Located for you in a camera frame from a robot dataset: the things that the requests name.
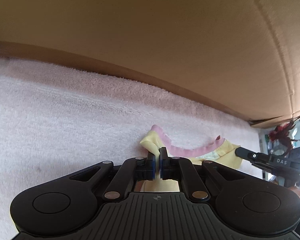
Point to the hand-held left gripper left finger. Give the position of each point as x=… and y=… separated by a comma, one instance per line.
x=152, y=166

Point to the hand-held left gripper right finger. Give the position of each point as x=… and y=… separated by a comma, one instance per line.
x=163, y=166

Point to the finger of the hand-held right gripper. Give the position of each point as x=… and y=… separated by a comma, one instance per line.
x=261, y=167
x=247, y=154

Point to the pale green yellow-sleeved T-shirt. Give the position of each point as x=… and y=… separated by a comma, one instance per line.
x=230, y=152

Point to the person's right hand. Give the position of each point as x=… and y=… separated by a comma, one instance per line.
x=297, y=192

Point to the pink terry towel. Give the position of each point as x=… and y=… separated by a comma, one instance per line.
x=65, y=117

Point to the cardboard box with clear tape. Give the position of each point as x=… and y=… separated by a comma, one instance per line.
x=297, y=42

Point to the large wide cardboard box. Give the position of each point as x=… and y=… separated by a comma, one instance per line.
x=115, y=30

